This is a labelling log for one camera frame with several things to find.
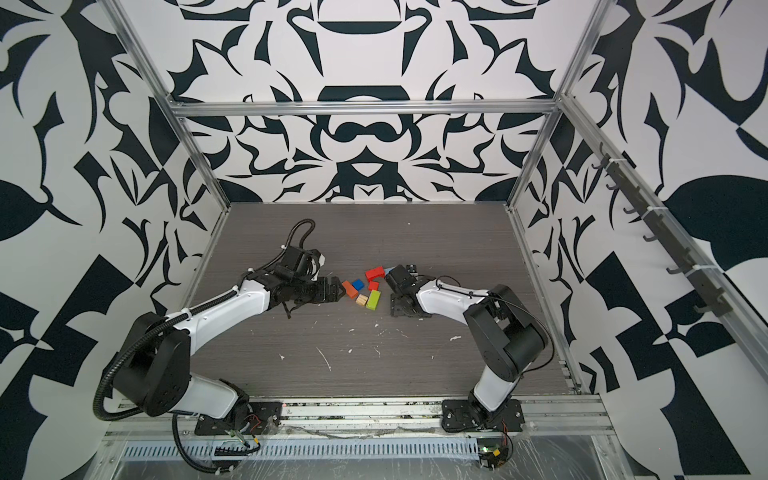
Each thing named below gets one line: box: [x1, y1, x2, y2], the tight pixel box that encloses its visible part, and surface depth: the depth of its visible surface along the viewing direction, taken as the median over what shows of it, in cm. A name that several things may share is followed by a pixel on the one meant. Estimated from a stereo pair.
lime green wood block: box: [366, 290, 381, 311], surface depth 96 cm
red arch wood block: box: [365, 266, 385, 282], surface depth 101 cm
